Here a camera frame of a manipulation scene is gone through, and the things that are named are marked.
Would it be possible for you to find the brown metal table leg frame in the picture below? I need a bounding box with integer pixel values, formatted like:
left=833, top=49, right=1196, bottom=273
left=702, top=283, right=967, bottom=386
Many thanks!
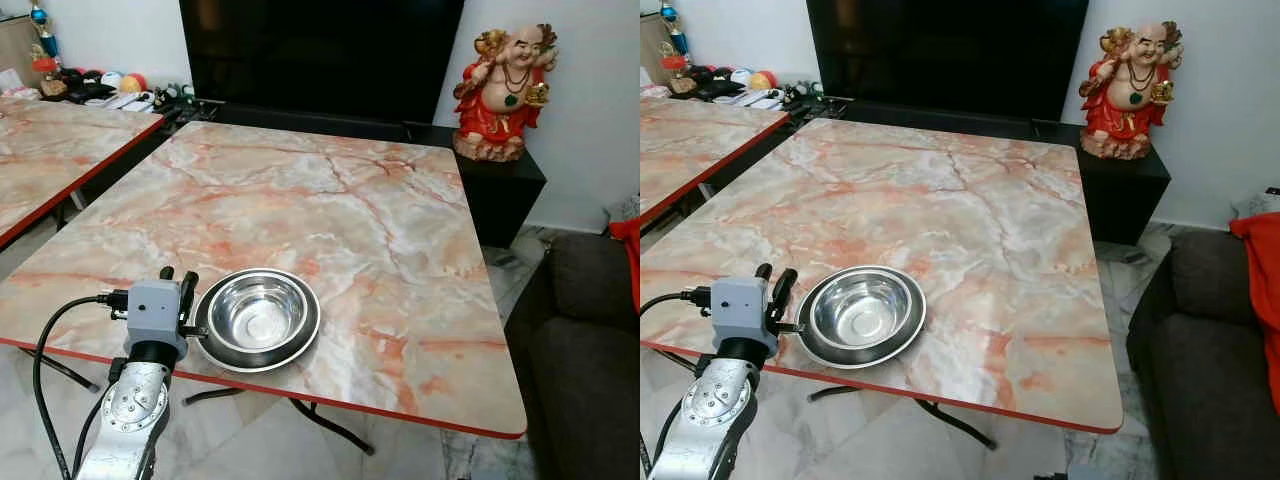
left=655, top=345, right=1002, bottom=452
left=15, top=345, right=377, bottom=457

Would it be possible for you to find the white plastic bag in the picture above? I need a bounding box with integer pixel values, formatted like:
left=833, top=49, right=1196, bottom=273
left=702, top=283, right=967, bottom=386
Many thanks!
left=602, top=192, right=641, bottom=227
left=1234, top=187, right=1280, bottom=222

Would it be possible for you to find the thick black camera cable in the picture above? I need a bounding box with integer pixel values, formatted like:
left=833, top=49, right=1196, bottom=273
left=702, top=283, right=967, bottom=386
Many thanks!
left=640, top=286, right=714, bottom=323
left=32, top=287, right=132, bottom=480

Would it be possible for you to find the dark grey sofa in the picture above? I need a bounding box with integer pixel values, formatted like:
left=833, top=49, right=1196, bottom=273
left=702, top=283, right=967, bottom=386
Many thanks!
left=504, top=231, right=641, bottom=480
left=1126, top=229, right=1280, bottom=480

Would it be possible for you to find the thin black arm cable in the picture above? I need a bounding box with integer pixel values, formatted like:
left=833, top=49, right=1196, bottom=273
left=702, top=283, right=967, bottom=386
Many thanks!
left=643, top=398, right=693, bottom=479
left=71, top=390, right=111, bottom=477

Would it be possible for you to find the red laughing Buddha statue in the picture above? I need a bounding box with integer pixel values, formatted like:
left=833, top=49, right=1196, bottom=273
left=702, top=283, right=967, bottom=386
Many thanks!
left=451, top=23, right=560, bottom=164
left=1077, top=19, right=1185, bottom=162

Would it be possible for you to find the stainless steel bowl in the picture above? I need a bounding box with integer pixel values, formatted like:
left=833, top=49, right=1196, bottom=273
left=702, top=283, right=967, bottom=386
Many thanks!
left=809, top=269, right=914, bottom=352
left=207, top=271, right=310, bottom=354

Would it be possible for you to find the red cloth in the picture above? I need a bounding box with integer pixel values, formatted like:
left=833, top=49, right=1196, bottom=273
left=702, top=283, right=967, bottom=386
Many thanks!
left=1229, top=211, right=1280, bottom=417
left=609, top=217, right=641, bottom=314

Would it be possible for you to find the light wooden cabinet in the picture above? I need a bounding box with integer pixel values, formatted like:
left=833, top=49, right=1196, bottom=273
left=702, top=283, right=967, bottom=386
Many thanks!
left=0, top=14, right=42, bottom=93
left=640, top=11, right=674, bottom=87

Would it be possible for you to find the blue and red trophy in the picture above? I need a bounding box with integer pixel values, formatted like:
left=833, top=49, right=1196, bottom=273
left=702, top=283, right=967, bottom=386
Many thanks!
left=654, top=0, right=694, bottom=73
left=27, top=0, right=64, bottom=77

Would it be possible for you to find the large black television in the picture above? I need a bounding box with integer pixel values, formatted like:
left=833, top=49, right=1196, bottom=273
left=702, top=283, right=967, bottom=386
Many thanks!
left=805, top=0, right=1092, bottom=124
left=179, top=0, right=467, bottom=127

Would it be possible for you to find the stainless steel plate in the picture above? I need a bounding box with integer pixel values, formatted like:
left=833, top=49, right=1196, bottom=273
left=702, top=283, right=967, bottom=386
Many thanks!
left=794, top=264, right=929, bottom=371
left=191, top=267, right=324, bottom=375

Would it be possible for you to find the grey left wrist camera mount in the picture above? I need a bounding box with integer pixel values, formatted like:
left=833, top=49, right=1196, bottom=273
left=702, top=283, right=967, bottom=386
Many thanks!
left=126, top=279, right=192, bottom=358
left=711, top=276, right=780, bottom=354

